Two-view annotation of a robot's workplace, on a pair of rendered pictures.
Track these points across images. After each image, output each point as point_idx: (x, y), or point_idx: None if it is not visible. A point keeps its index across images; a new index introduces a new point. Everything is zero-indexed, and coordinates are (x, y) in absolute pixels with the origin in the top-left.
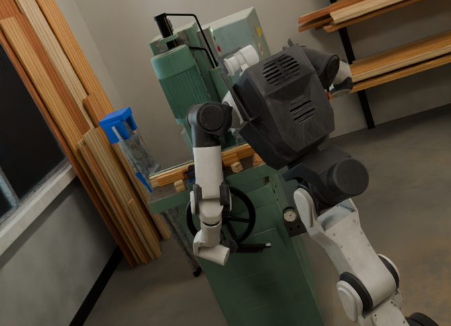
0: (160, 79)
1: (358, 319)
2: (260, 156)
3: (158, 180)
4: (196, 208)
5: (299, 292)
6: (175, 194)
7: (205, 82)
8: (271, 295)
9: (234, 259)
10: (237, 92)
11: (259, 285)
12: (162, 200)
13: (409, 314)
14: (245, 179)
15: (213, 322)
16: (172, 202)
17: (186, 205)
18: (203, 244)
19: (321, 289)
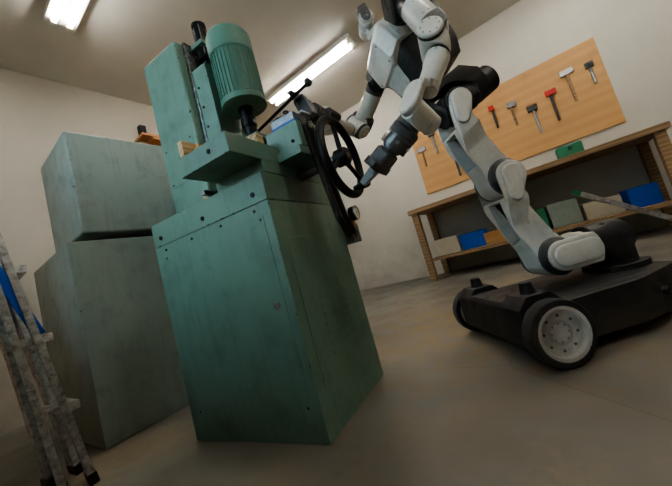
0: (228, 43)
1: (524, 192)
2: (420, 63)
3: (198, 145)
4: (445, 22)
5: (363, 322)
6: (259, 142)
7: None
8: (347, 325)
9: (315, 260)
10: None
11: (337, 306)
12: (244, 138)
13: (424, 338)
14: None
15: (217, 480)
16: (255, 149)
17: (269, 163)
18: (433, 82)
19: None
